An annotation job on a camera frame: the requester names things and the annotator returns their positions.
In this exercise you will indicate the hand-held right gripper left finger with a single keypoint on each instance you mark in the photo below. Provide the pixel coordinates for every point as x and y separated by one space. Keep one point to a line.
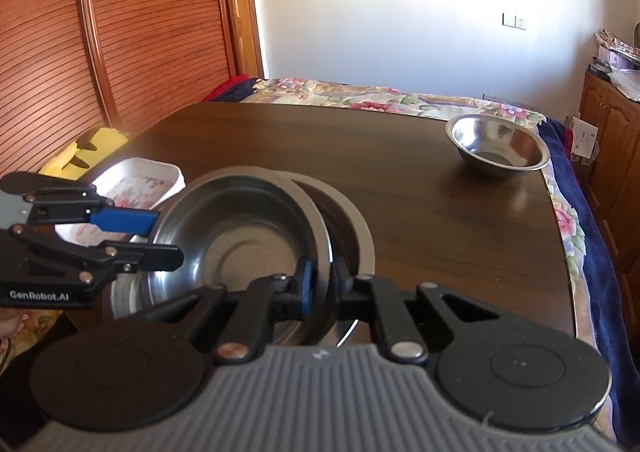
305 284

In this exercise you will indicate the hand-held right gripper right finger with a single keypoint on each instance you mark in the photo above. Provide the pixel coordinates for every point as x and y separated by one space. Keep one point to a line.
345 294

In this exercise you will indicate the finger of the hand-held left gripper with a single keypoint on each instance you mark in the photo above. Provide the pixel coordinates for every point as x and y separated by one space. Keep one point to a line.
125 222
155 257

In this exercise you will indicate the white floral plate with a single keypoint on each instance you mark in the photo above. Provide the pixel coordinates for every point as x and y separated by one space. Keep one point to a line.
135 184

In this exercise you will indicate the stainless steel bowl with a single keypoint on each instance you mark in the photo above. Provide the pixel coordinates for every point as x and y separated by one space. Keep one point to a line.
350 232
235 212
500 147

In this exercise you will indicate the yellow plush toy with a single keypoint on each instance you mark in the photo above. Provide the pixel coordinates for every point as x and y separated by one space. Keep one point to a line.
80 154

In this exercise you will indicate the red cloth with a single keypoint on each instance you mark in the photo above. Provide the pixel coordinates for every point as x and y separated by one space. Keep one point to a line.
225 87

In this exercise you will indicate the navy cloth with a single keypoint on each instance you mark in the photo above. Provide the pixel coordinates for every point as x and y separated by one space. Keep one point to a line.
235 92

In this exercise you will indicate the wooden louvered wardrobe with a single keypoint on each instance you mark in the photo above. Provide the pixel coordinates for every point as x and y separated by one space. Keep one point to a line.
150 32

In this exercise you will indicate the floral bedspread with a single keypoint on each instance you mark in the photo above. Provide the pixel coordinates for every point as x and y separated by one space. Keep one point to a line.
370 94

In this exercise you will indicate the navy fleece blanket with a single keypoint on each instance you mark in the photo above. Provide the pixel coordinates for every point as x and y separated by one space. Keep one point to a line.
605 282

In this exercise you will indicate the white paper sheet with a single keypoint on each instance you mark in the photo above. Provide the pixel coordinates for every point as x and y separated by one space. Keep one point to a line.
585 137

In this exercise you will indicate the wooden cabinet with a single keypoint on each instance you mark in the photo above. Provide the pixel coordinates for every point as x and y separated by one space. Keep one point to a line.
610 142

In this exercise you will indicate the pile of papers and bags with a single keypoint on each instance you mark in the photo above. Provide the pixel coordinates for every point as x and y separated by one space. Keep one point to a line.
617 62

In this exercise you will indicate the white wall switch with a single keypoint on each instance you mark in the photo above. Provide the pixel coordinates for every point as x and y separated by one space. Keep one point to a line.
514 21

